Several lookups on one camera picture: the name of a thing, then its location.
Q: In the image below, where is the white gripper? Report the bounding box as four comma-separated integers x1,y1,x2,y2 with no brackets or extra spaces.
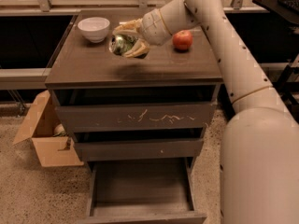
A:
112,9,171,58

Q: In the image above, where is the green soda can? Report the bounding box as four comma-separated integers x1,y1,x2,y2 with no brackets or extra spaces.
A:
109,35,137,56

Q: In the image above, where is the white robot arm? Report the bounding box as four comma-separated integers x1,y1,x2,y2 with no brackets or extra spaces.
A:
114,0,299,224

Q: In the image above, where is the top grey drawer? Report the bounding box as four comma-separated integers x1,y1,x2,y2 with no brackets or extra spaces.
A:
56,85,216,133

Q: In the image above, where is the grey drawer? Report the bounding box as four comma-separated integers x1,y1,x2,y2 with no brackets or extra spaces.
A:
78,158,206,224
56,85,216,133
75,128,203,161

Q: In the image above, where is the grey drawer cabinet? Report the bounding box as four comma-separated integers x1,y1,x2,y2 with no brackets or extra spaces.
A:
45,8,228,173

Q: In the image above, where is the middle grey drawer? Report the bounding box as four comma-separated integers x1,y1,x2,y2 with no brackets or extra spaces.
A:
75,128,203,161

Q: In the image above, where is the bottom grey drawer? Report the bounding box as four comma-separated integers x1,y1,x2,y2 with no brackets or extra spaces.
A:
78,158,206,224

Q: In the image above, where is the white ceramic bowl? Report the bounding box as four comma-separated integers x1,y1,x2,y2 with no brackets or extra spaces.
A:
78,17,110,43

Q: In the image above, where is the red apple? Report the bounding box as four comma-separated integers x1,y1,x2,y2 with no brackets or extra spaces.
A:
172,30,192,50

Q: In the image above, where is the white object in box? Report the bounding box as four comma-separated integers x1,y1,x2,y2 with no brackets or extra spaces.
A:
53,124,67,137

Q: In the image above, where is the cardboard box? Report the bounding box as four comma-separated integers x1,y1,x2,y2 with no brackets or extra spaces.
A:
13,91,83,167

